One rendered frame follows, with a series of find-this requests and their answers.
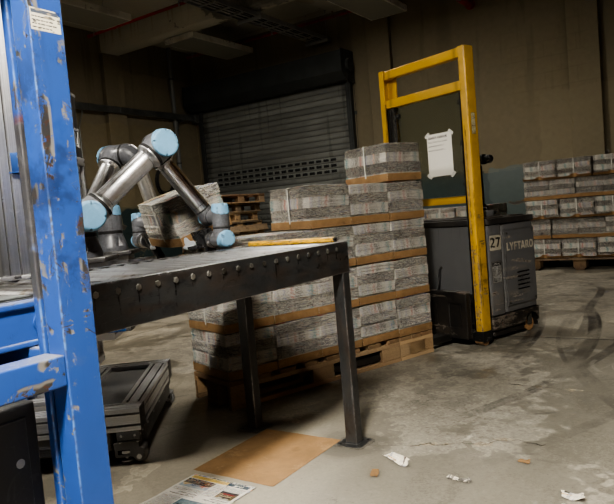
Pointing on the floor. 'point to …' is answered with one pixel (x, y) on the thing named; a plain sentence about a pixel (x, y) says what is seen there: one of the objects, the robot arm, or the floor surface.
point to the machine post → (57, 246)
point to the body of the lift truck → (520, 238)
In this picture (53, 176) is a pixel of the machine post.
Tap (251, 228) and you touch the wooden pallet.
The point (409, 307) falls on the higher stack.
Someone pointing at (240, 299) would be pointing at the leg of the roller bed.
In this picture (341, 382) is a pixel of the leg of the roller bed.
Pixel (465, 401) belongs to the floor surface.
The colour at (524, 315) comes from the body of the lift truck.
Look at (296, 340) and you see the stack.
